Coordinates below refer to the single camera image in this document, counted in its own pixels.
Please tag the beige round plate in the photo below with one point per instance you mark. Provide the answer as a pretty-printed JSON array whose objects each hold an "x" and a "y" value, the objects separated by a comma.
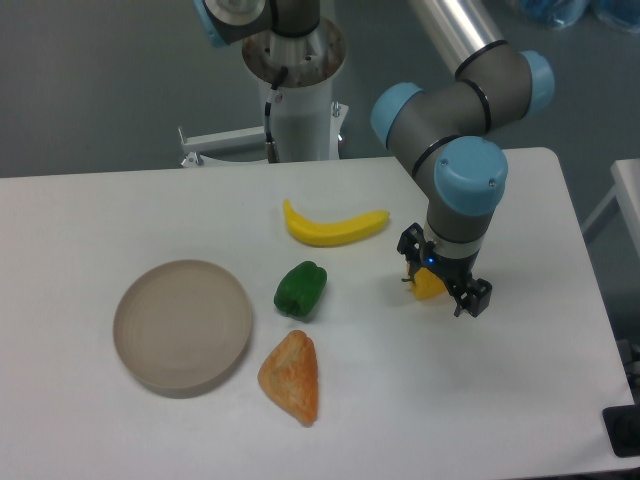
[{"x": 181, "y": 328}]

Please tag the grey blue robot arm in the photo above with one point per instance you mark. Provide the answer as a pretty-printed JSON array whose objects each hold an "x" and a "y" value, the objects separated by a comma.
[{"x": 440, "y": 139}]

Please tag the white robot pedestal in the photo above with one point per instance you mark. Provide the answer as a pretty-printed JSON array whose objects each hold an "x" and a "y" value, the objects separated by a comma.
[{"x": 300, "y": 119}]

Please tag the green bell pepper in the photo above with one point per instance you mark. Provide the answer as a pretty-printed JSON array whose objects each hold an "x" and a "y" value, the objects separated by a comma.
[{"x": 300, "y": 289}]

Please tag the yellow banana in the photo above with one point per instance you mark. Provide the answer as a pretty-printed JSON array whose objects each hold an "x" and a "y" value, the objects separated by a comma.
[{"x": 333, "y": 234}]

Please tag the black device at edge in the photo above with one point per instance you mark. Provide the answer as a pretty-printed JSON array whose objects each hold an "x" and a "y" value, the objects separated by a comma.
[{"x": 622, "y": 426}]

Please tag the blue plastic bag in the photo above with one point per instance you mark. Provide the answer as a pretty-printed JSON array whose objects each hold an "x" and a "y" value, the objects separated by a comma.
[{"x": 620, "y": 15}]

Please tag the white side table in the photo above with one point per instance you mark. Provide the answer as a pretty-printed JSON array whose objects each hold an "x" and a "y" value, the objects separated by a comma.
[{"x": 622, "y": 197}]

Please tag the yellow bell pepper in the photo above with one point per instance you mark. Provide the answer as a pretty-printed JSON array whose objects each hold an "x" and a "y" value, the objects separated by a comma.
[{"x": 424, "y": 285}]

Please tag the orange triangular pastry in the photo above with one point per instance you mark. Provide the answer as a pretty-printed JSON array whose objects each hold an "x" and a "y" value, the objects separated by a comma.
[{"x": 289, "y": 377}]

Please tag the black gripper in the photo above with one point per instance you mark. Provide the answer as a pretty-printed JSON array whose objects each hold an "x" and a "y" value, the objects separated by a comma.
[{"x": 452, "y": 263}]

